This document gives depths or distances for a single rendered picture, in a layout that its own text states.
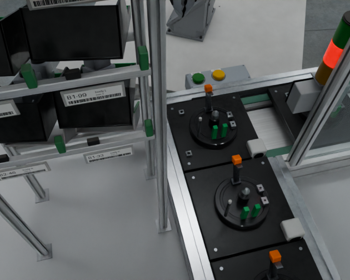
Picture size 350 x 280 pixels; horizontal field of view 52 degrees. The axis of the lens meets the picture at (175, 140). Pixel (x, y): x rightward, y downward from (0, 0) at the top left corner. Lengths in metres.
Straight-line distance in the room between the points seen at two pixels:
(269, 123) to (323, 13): 2.24
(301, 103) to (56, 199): 0.72
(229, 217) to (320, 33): 2.38
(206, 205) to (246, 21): 0.92
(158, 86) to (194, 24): 0.94
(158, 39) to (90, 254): 0.69
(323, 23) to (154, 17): 2.83
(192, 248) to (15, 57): 0.59
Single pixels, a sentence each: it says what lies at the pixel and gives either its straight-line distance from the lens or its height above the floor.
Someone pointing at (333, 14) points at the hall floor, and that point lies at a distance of 3.37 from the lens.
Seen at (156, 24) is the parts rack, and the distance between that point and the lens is 0.47.
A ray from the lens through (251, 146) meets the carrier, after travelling 1.03.
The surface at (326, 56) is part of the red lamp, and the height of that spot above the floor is 1.33.
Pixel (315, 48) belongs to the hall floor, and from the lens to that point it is 2.98.
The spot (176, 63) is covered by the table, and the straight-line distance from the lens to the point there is 1.40.
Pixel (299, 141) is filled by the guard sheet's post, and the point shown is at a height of 1.06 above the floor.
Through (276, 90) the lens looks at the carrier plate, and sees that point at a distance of 1.21.
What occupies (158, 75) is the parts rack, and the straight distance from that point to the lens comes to 0.53.
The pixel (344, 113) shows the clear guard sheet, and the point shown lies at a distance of 0.95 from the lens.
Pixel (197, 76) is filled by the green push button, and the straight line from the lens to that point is 1.20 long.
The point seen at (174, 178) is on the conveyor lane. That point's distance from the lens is 0.98.
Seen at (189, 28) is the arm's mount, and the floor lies 0.91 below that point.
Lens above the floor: 1.83
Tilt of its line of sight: 56 degrees down
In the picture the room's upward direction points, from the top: 1 degrees clockwise
